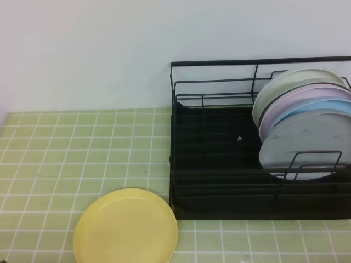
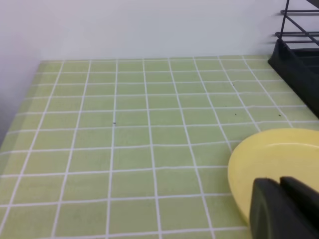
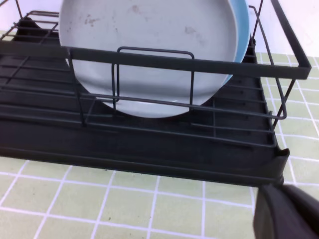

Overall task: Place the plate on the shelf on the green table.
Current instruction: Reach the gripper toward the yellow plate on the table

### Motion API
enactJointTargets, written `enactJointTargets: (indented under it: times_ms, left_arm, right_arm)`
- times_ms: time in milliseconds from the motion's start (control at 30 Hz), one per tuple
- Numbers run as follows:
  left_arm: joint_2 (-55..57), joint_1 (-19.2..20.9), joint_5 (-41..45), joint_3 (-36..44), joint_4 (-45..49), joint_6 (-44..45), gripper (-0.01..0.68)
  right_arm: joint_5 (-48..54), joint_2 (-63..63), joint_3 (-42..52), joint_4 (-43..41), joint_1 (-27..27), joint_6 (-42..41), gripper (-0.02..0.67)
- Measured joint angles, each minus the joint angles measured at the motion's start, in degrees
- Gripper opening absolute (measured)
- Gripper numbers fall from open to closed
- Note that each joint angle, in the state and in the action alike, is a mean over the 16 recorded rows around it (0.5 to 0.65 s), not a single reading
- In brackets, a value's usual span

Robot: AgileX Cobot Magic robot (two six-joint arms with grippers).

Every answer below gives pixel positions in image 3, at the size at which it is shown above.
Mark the blue plate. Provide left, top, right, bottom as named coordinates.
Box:
left=199, top=0, right=251, bottom=107

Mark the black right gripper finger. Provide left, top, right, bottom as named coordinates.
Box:
left=253, top=185, right=319, bottom=239

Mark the black wire dish rack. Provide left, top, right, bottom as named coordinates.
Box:
left=0, top=0, right=311, bottom=186

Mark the grey plate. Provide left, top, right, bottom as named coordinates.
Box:
left=58, top=0, right=243, bottom=120

